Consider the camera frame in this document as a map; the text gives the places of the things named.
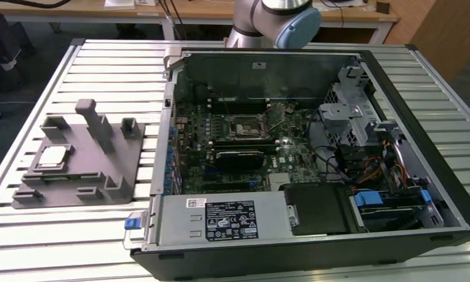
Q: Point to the thin metal locking lever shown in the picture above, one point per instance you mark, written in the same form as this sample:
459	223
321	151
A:
227	104

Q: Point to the silver CPU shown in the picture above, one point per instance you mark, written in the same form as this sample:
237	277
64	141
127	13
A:
54	155

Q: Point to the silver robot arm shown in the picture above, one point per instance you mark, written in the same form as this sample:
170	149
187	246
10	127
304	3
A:
251	17

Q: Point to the CPU socket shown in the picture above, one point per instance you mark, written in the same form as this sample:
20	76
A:
244	129

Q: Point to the black RAM slot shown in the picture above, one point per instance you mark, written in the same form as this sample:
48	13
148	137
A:
247	100
244	141
247	104
247	111
247	107

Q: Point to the black expansion slot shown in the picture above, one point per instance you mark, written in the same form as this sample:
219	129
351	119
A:
227	187

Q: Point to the green motherboard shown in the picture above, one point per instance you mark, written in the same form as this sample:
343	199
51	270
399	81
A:
297	152

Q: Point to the silver chipset heatsink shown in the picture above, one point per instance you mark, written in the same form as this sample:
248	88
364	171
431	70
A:
279	179

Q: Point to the silver metal drive cage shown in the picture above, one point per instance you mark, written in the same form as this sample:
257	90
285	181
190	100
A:
337	113

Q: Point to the silver power supply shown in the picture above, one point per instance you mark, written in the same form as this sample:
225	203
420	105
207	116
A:
172	217

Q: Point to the black plastic shroud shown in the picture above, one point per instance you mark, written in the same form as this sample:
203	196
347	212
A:
317	208

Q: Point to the blue release latch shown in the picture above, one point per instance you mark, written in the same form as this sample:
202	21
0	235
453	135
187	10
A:
132	224

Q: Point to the grey parts rack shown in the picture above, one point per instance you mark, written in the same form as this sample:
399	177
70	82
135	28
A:
86	164

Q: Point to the blue disk carrier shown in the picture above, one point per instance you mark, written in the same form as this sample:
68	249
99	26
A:
368	199

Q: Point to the black PC case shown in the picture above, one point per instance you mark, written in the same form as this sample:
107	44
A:
259	265

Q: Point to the blue plastic clip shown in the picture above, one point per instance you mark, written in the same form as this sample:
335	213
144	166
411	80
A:
425	196

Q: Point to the white box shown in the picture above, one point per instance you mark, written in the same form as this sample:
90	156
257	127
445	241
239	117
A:
148	2
119	3

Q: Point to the small dark box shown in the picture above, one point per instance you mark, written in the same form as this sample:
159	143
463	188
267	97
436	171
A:
383	7

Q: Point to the wooden cabinet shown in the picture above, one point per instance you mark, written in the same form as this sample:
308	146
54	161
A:
447	35

